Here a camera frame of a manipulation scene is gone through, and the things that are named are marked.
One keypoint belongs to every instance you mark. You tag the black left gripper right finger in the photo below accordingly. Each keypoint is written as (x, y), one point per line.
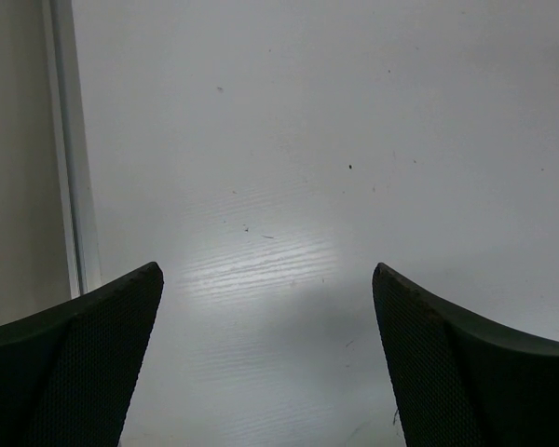
(460, 379)

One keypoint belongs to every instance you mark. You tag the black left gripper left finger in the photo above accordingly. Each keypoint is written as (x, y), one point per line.
(67, 374)

